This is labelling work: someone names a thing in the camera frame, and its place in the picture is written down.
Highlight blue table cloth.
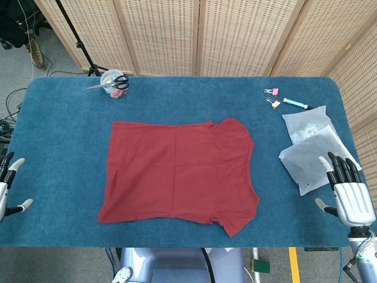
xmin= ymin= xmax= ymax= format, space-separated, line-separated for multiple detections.
xmin=0 ymin=76 xmax=377 ymax=248

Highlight plain white plastic bag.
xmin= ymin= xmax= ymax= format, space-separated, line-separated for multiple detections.
xmin=278 ymin=134 xmax=339 ymax=196

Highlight black floor cables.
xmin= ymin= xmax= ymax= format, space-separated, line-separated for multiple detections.
xmin=0 ymin=70 xmax=32 ymax=141

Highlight black cable on base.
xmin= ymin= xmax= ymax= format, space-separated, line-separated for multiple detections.
xmin=201 ymin=248 xmax=219 ymax=283

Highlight white bag with label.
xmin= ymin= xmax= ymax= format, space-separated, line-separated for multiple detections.
xmin=282 ymin=105 xmax=363 ymax=172

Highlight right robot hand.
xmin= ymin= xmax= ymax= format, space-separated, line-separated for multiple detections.
xmin=315 ymin=152 xmax=376 ymax=227

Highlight white teal glue tube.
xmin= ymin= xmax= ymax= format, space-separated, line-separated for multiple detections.
xmin=283 ymin=97 xmax=316 ymax=111

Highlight red t-shirt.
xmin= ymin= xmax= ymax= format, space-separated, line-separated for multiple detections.
xmin=97 ymin=117 xmax=260 ymax=238

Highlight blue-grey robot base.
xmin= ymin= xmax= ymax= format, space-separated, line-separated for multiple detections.
xmin=111 ymin=247 xmax=245 ymax=283

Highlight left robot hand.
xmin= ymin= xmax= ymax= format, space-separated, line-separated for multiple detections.
xmin=0 ymin=152 xmax=34 ymax=222

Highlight blue cable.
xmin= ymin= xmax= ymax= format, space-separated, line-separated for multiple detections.
xmin=105 ymin=247 xmax=120 ymax=279

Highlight black tripod stand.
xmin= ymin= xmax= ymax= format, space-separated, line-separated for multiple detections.
xmin=54 ymin=0 xmax=110 ymax=77

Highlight clear plastic clip jar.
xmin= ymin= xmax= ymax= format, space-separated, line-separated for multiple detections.
xmin=100 ymin=69 xmax=130 ymax=99

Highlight black office chair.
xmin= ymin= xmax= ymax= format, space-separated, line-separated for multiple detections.
xmin=0 ymin=0 xmax=52 ymax=50

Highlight green box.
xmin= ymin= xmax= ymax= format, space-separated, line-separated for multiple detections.
xmin=250 ymin=259 xmax=271 ymax=274

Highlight brown shoe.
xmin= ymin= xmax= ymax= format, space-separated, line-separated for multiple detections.
xmin=25 ymin=37 xmax=45 ymax=69

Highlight black-handled scissors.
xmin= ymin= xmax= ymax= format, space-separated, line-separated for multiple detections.
xmin=86 ymin=75 xmax=130 ymax=90

